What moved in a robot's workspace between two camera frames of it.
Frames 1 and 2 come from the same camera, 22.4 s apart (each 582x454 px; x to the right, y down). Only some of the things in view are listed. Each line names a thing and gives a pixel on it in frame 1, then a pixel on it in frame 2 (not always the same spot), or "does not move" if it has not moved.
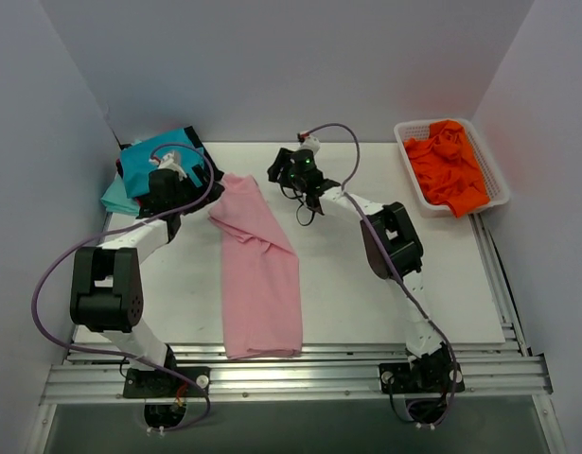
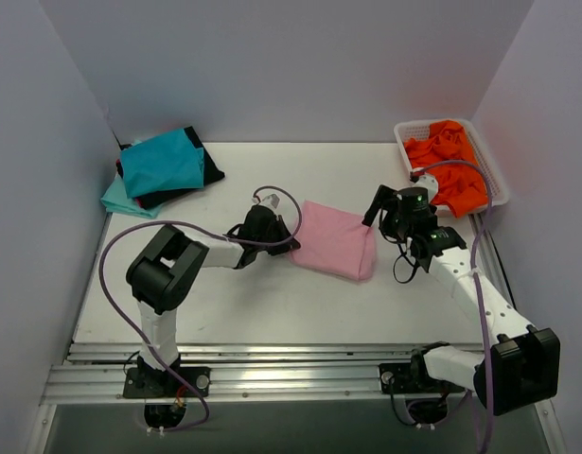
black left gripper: (196, 180) to (279, 235)
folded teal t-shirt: (138, 161) does not move
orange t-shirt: (447, 168) does not move
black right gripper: (281, 165) to (387, 208)
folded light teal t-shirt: (115, 200) does not move
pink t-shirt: (262, 288) to (334, 241)
